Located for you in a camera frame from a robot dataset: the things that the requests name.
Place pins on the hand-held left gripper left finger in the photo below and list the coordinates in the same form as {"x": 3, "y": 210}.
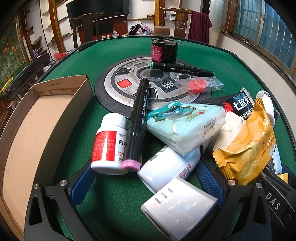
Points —
{"x": 81, "y": 185}

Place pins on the red plastic bag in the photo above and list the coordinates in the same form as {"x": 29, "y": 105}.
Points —
{"x": 59, "y": 55}

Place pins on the maroon cloth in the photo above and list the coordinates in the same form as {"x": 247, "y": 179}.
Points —
{"x": 198, "y": 25}

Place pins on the teal tissue pack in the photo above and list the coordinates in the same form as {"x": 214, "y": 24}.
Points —
{"x": 185, "y": 125}

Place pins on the clear case red insert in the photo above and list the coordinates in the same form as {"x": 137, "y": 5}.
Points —
{"x": 196, "y": 84}

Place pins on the white pill bottle red label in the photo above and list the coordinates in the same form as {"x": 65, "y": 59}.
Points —
{"x": 104, "y": 143}

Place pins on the orange flower picture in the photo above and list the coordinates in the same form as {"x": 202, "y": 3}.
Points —
{"x": 9, "y": 53}

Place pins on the small white bottle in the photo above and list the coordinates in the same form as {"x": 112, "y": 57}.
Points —
{"x": 264, "y": 102}

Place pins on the carved wooden chair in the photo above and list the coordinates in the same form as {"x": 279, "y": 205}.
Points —
{"x": 181, "y": 23}

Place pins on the brown cardboard box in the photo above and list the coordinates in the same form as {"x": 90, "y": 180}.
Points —
{"x": 34, "y": 139}

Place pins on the black snack packet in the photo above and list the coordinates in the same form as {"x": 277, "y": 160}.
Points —
{"x": 240, "y": 104}

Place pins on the black glass side table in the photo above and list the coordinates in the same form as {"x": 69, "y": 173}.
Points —
{"x": 23, "y": 74}

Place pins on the round grey table control panel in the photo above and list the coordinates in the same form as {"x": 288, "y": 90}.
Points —
{"x": 101, "y": 97}

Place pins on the red brown television cabinet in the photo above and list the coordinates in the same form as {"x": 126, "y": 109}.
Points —
{"x": 113, "y": 25}

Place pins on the white plastic bag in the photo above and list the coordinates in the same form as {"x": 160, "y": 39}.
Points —
{"x": 115, "y": 33}

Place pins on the large white bottle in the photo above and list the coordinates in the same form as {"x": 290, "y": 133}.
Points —
{"x": 161, "y": 169}

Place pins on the round silver control panel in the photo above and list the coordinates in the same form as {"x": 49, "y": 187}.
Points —
{"x": 129, "y": 76}

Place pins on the black marker pink cap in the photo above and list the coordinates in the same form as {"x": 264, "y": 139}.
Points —
{"x": 138, "y": 111}

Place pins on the black marker green cap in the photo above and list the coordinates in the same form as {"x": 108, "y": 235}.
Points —
{"x": 180, "y": 68}

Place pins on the silver white small box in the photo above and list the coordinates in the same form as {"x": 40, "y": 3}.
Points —
{"x": 178, "y": 208}

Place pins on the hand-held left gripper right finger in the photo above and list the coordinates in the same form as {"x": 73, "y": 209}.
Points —
{"x": 211, "y": 183}

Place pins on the window with wooden frame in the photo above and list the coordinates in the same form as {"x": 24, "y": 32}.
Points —
{"x": 268, "y": 30}

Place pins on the dark wooden chair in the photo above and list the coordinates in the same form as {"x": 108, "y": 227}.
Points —
{"x": 87, "y": 23}

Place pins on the black television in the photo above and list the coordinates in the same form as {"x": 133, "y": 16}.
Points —
{"x": 97, "y": 9}

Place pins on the yellow snack packet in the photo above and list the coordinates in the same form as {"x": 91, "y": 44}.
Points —
{"x": 249, "y": 143}

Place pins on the black canister pink label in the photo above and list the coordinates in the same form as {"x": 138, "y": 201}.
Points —
{"x": 167, "y": 51}

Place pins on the pink black floral bag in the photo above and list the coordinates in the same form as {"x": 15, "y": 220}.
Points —
{"x": 143, "y": 29}

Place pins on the wooden wall shelf unit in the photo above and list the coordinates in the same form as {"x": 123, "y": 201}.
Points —
{"x": 48, "y": 20}

